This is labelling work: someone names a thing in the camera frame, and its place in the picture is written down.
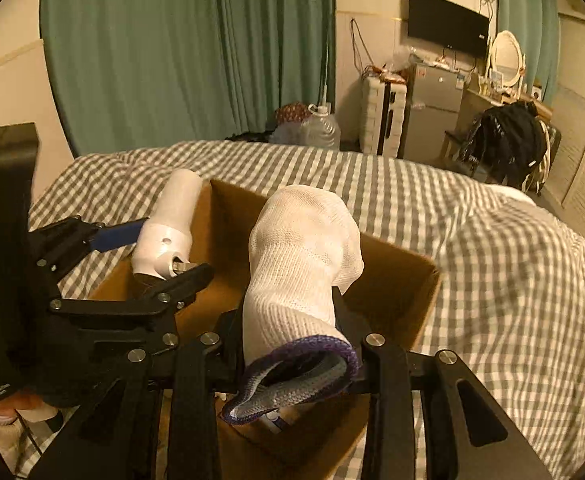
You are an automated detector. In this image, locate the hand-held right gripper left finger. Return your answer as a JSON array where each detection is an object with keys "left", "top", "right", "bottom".
[{"left": 27, "top": 309, "right": 246, "bottom": 480}]

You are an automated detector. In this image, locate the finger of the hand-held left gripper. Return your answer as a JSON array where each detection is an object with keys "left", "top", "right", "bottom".
[
  {"left": 26, "top": 216, "right": 149, "bottom": 275},
  {"left": 47, "top": 262, "right": 216, "bottom": 320}
]

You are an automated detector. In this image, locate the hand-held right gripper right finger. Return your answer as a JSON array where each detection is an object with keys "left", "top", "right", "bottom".
[{"left": 330, "top": 287, "right": 556, "bottom": 480}]

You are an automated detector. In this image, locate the white plastic bottle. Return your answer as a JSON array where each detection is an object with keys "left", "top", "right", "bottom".
[{"left": 131, "top": 169, "right": 204, "bottom": 281}]

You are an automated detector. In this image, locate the brown cardboard box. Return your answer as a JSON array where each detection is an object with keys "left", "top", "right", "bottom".
[{"left": 87, "top": 177, "right": 441, "bottom": 480}]

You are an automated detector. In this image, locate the white knit sock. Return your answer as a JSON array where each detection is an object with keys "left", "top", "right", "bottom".
[{"left": 221, "top": 184, "right": 366, "bottom": 427}]

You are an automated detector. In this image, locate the grey white checked blanket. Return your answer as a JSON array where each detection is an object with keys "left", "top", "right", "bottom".
[{"left": 27, "top": 140, "right": 585, "bottom": 480}]

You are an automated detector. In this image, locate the wide green curtain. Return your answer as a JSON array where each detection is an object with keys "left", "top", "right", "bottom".
[{"left": 40, "top": 0, "right": 337, "bottom": 158}]

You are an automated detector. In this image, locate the red patterned bag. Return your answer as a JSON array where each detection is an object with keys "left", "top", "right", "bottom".
[{"left": 276, "top": 102, "right": 319, "bottom": 127}]

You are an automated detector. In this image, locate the clear plastic water jug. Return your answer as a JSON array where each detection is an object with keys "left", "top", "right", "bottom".
[{"left": 299, "top": 102, "right": 342, "bottom": 152}]

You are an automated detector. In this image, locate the white suitcase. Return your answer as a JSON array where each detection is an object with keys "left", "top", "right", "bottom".
[{"left": 360, "top": 75, "right": 408, "bottom": 156}]

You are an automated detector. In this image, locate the black clothes pile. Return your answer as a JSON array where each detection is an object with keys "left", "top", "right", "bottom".
[{"left": 465, "top": 101, "right": 549, "bottom": 187}]

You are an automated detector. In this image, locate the silver refrigerator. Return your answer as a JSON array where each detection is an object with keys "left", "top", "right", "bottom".
[{"left": 401, "top": 62, "right": 466, "bottom": 162}]

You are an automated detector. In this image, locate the wooden dressing table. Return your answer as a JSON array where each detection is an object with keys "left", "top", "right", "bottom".
[{"left": 459, "top": 87, "right": 554, "bottom": 137}]

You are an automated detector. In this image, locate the oval white vanity mirror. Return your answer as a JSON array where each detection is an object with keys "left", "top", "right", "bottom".
[{"left": 487, "top": 30, "right": 527, "bottom": 94}]

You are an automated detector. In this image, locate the narrow green curtain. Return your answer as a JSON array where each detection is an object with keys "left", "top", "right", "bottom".
[{"left": 493, "top": 0, "right": 561, "bottom": 106}]

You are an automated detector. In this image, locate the black wall television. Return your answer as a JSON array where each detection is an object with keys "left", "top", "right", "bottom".
[{"left": 407, "top": 0, "right": 491, "bottom": 59}]

